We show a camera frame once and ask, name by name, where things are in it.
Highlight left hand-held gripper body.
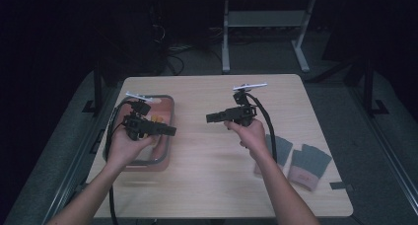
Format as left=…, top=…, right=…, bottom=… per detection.
left=122, top=91, right=156, bottom=142

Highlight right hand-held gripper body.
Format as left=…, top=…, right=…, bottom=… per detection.
left=224, top=82, right=269, bottom=127

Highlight floor cables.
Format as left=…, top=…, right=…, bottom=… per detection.
left=164, top=41, right=225, bottom=75

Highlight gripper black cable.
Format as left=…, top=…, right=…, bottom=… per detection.
left=245, top=92, right=279, bottom=164
left=104, top=99, right=136, bottom=225

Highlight person's right hand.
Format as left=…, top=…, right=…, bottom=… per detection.
left=224, top=118, right=271, bottom=162

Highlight grey glove with pink cuff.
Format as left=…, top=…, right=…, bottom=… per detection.
left=253, top=133, right=294, bottom=180
left=287, top=143, right=333, bottom=192

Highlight grey metal stand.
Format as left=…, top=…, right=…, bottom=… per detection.
left=221, top=0, right=317, bottom=75

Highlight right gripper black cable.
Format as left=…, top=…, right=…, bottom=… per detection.
left=245, top=92, right=279, bottom=164

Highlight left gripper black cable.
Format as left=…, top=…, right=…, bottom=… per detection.
left=104, top=99, right=136, bottom=225

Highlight person's left hand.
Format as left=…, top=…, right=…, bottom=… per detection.
left=106, top=124, right=162, bottom=170

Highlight pink basin with grey rim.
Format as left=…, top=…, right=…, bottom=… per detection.
left=102, top=94, right=175, bottom=173

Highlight black metal post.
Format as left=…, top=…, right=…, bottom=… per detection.
left=81, top=58, right=105, bottom=114
left=361, top=55, right=390, bottom=118

